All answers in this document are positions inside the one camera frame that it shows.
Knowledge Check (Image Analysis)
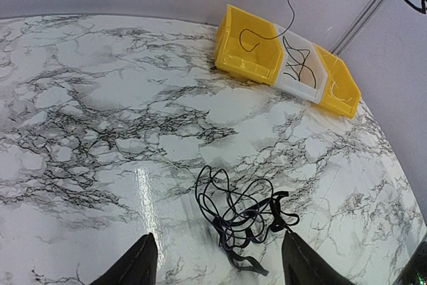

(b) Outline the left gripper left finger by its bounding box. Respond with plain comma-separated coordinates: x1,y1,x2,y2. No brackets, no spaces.
90,233,157,285

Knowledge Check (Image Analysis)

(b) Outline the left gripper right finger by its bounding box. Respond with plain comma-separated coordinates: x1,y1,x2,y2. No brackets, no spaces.
282,231,354,285

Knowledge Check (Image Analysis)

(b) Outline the black cable bundle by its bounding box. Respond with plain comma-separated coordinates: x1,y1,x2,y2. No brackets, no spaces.
195,164,301,278

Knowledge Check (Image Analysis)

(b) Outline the white thin cable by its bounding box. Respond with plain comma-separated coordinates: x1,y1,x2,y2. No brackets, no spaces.
328,79,354,102

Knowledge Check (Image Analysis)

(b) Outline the pulled black cable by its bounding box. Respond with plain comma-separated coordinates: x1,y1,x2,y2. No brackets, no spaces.
238,0,306,53
282,36,318,87

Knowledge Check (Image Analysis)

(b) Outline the right yellow bin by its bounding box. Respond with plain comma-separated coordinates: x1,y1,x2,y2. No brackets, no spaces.
314,44,361,119

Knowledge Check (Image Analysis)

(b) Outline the yellow bin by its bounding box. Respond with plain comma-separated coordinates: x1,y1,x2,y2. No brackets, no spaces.
314,44,361,119
214,4,284,85

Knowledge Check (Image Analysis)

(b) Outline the white translucent bin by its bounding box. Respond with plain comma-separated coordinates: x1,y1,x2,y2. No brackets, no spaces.
272,24,328,103

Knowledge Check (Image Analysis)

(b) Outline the left yellow bin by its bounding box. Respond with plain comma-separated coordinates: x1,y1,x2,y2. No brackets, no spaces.
214,4,284,85

